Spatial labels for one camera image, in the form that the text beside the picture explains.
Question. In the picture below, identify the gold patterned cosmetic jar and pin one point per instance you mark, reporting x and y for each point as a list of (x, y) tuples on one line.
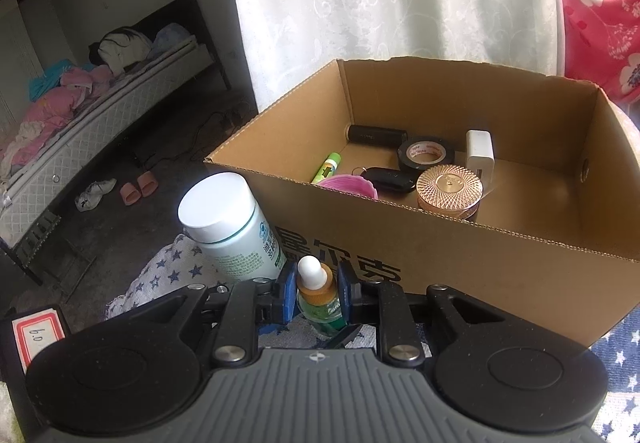
[(447, 188)]

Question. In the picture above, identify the black cylinder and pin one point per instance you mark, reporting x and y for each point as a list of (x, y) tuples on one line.
[(375, 134)]

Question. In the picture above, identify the black key fob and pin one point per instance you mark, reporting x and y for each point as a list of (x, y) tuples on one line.
[(390, 180)]

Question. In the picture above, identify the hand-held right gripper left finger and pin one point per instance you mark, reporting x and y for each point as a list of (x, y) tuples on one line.
[(286, 294)]

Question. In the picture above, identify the black case with red-bordered label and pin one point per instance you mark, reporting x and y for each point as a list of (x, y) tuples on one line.
[(15, 398)]

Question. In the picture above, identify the black tape roll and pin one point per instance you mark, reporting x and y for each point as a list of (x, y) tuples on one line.
[(407, 158)]

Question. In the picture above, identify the bed with white mattress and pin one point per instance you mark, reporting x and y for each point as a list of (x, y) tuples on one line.
[(100, 133)]

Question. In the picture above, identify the dark metal rack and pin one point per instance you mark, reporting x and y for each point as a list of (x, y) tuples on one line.
[(40, 233)]

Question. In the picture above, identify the pink ribbed bowl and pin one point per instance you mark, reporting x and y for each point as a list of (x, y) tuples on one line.
[(345, 185)]

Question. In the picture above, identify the white charger plug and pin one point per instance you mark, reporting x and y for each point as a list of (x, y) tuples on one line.
[(479, 148)]

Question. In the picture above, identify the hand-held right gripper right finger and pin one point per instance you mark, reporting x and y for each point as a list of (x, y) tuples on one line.
[(345, 294)]

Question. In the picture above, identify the white pill bottle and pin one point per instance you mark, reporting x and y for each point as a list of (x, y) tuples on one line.
[(235, 243)]

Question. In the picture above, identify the black and white garment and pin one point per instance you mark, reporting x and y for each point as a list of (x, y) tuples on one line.
[(120, 50)]

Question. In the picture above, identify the white cabinet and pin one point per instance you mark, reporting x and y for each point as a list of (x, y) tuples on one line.
[(25, 23)]

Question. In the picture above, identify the green dropper bottle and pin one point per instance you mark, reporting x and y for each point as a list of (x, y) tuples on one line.
[(316, 295)]

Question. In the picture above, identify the light blue cloth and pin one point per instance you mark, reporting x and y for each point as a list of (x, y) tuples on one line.
[(170, 38)]

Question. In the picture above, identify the green tube stick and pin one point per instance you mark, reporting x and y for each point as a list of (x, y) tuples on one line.
[(325, 169)]

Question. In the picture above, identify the white shoes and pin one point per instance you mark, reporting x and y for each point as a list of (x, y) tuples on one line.
[(95, 195)]

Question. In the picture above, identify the blue white star blanket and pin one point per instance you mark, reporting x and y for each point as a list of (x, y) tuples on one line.
[(165, 273)]

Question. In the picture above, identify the brown cardboard box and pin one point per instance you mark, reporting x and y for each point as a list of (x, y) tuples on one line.
[(500, 273)]

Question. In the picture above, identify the pink clothes pile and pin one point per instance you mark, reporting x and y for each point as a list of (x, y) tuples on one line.
[(50, 113)]

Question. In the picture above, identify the pink slipper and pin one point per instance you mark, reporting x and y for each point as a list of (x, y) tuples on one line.
[(130, 194), (148, 184)]

